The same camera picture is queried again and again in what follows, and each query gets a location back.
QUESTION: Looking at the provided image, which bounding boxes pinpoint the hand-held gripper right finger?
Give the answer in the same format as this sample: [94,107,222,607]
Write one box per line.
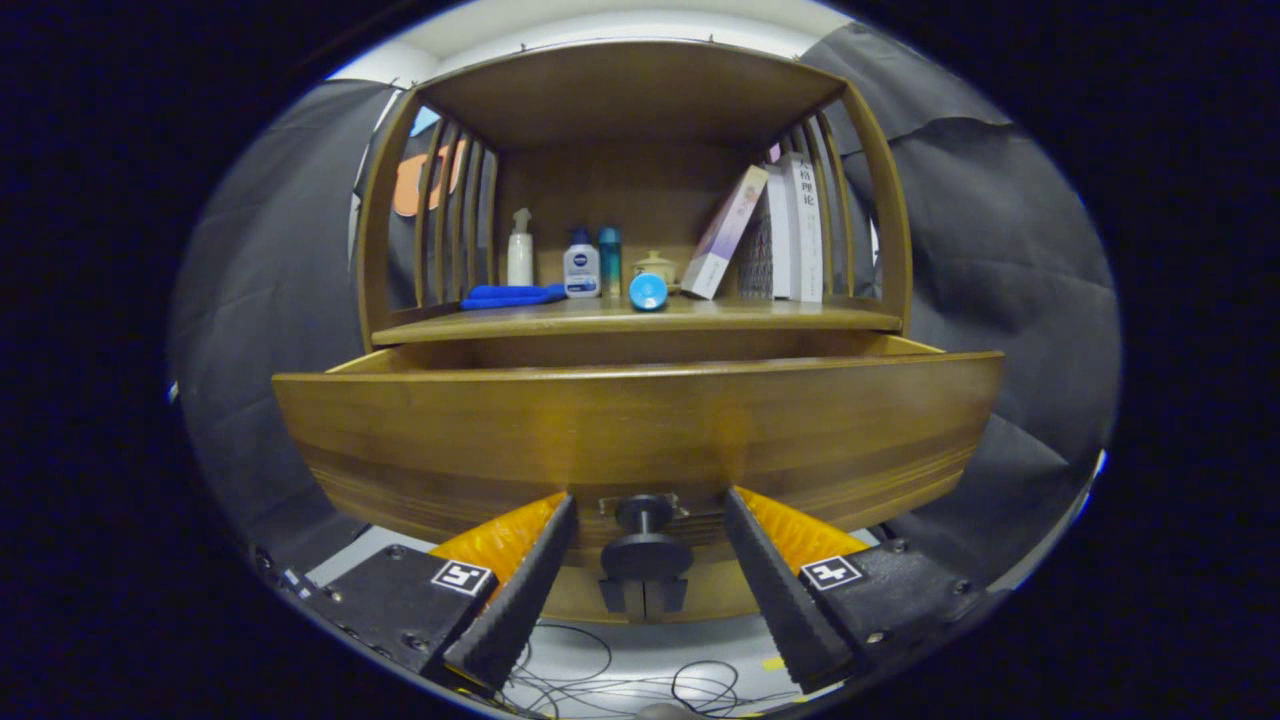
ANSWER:
[723,485,996,696]

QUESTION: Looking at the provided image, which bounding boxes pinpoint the black drawer knob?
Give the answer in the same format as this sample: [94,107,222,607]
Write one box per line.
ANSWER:
[600,493,694,583]

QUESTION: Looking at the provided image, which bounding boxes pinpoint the black box white labels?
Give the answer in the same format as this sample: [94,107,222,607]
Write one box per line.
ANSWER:
[255,545,326,601]

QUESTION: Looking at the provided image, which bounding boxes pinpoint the white book black lettering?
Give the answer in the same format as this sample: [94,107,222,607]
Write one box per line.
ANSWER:
[780,150,826,304]

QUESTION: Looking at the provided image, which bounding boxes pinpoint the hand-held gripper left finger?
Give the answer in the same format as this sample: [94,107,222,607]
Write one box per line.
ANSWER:
[300,490,579,696]

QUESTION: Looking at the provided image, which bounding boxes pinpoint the teal slim bottle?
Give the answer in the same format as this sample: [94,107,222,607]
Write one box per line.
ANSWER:
[598,226,624,297]

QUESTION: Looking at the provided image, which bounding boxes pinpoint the thin black cables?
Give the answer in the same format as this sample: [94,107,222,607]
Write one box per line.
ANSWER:
[500,620,801,719]

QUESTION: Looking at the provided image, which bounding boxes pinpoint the wooden cabinet door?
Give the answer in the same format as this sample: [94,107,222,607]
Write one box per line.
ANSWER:
[545,548,646,624]
[645,560,761,621]

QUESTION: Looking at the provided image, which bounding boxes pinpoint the wooden drawer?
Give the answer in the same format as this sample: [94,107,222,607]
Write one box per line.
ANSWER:
[272,332,1006,549]

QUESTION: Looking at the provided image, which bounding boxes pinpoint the beige lidded teacup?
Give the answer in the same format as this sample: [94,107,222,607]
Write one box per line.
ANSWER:
[634,250,679,291]

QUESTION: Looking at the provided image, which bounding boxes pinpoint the wooden countertop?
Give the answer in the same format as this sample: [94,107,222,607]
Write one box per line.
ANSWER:
[370,294,904,347]

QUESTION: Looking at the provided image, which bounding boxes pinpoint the wooden cabinet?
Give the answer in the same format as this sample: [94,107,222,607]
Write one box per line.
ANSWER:
[355,38,916,626]

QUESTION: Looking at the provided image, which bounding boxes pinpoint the purple white book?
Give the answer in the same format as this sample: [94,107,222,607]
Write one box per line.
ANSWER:
[679,164,771,301]

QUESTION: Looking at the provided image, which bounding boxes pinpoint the black backdrop cloth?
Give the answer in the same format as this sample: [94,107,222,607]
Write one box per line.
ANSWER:
[170,22,1121,586]

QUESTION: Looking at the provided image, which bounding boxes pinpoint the white bottle blue cap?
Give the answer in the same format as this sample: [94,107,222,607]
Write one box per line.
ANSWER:
[562,228,602,300]

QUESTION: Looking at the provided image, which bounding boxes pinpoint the white pump bottle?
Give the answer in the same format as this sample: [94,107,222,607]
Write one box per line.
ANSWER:
[506,207,535,288]

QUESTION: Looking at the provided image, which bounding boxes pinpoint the blue folded cloth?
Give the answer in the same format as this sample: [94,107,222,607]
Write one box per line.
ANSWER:
[459,283,568,311]

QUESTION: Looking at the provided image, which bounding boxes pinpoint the dark patterned book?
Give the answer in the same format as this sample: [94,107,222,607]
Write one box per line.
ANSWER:
[738,205,773,299]

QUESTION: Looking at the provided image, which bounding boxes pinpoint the thin white book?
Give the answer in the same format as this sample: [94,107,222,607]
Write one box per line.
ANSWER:
[765,165,796,300]

